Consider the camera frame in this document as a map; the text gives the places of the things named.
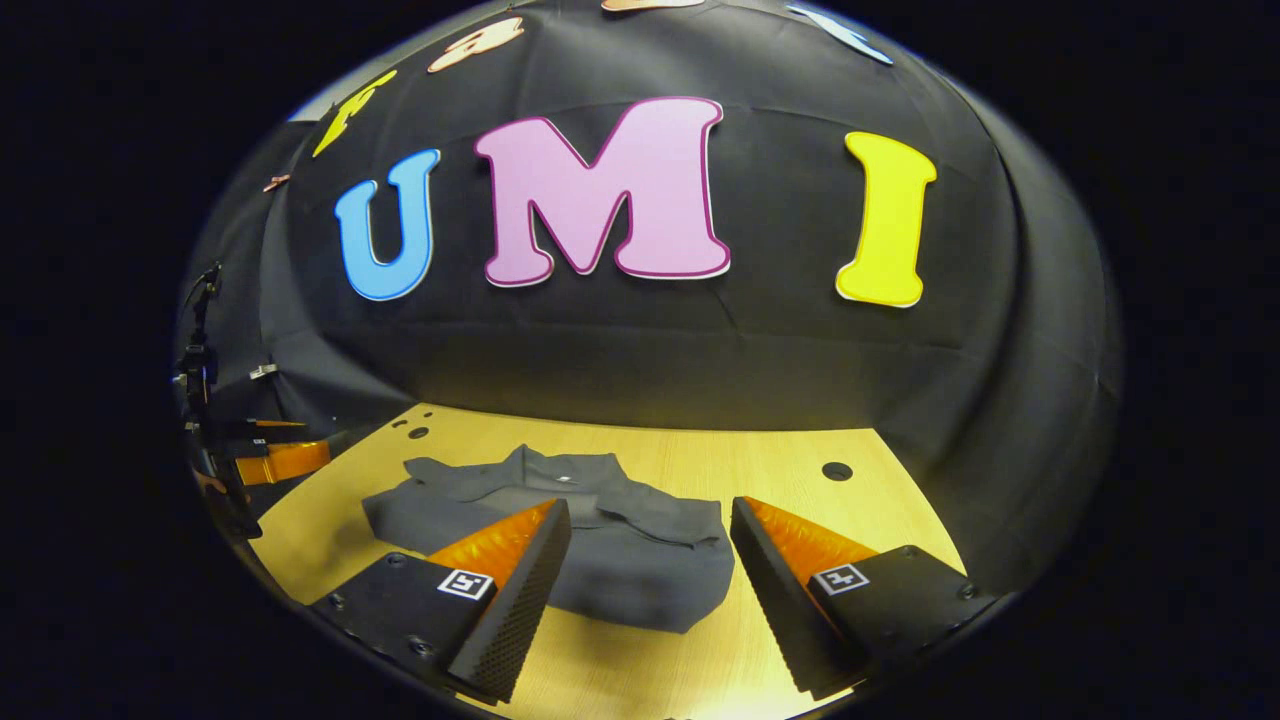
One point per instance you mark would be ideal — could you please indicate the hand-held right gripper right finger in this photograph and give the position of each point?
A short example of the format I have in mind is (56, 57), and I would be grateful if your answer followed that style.
(765, 600)

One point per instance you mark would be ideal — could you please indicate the silver backdrop clip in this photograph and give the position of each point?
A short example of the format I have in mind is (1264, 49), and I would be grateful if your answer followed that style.
(263, 371)

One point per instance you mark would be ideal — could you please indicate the black backdrop cloth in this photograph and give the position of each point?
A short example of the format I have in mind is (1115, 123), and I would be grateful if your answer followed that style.
(780, 350)

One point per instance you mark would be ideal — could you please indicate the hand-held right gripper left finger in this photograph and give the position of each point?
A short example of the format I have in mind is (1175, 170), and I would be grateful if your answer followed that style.
(525, 600)

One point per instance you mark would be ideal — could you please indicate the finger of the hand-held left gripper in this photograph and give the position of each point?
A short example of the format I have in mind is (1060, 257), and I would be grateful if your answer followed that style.
(265, 430)
(290, 462)

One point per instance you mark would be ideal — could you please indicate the copper backdrop clip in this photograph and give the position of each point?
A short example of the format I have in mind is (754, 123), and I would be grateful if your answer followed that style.
(276, 183)

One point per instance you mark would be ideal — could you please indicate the grey collared shirt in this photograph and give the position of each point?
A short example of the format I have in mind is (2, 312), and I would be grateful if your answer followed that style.
(640, 580)

